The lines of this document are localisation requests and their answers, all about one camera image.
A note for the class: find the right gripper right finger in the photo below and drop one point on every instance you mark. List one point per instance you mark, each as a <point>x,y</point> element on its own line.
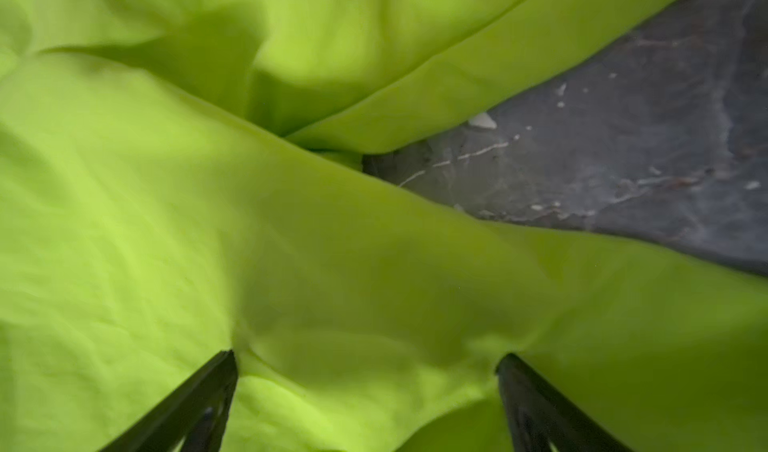
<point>541,418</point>

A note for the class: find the lime green shorts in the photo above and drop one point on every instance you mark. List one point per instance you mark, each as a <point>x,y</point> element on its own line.
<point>182,177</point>

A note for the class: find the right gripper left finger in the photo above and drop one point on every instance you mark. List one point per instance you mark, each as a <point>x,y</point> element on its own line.
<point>193,417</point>

